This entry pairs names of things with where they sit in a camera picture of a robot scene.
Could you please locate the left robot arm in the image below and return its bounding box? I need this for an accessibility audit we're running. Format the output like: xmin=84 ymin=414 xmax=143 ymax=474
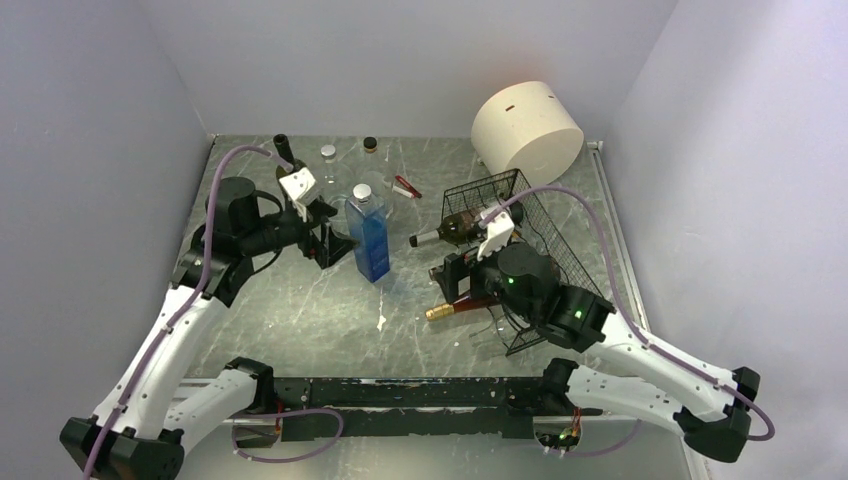
xmin=60 ymin=171 xmax=332 ymax=479

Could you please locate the white marker pen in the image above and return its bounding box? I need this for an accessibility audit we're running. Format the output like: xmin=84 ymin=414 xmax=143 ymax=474
xmin=392 ymin=185 xmax=415 ymax=199

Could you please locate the black capped clear bottle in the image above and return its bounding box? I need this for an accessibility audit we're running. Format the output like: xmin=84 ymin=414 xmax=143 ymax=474
xmin=362 ymin=136 xmax=393 ymax=209

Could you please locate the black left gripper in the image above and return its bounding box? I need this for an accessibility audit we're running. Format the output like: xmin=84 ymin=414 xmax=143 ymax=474
xmin=241 ymin=197 xmax=361 ymax=267

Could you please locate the silver capped clear bottle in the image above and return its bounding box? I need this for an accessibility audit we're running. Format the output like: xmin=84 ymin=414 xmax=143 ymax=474
xmin=320 ymin=144 xmax=353 ymax=211

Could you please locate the cream cylindrical appliance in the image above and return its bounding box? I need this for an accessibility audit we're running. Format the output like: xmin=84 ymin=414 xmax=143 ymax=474
xmin=471 ymin=81 xmax=585 ymax=187

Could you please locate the dark wine bottle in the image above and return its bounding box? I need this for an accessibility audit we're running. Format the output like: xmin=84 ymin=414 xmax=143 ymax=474
xmin=272 ymin=134 xmax=314 ymax=195

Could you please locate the black wire wine rack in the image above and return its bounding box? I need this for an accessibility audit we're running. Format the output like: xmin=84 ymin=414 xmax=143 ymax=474
xmin=442 ymin=169 xmax=615 ymax=355

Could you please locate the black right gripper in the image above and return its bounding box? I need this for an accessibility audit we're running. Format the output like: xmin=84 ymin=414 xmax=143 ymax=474
xmin=433 ymin=234 xmax=538 ymax=323

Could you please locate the blue labelled clear bottle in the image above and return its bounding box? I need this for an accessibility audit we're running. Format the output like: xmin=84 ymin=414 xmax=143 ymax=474
xmin=345 ymin=183 xmax=390 ymax=283

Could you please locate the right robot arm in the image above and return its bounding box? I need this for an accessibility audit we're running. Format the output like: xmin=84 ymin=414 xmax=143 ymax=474
xmin=429 ymin=242 xmax=760 ymax=463

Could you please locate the red utility knife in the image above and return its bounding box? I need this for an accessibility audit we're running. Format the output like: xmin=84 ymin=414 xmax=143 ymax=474
xmin=395 ymin=175 xmax=422 ymax=199

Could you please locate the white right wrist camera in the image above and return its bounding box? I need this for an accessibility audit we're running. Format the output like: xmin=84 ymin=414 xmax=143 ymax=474
xmin=476 ymin=207 xmax=515 ymax=261

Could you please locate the gold capped amber wine bottle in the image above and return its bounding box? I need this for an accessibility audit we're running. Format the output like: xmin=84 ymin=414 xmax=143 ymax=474
xmin=425 ymin=295 xmax=499 ymax=322

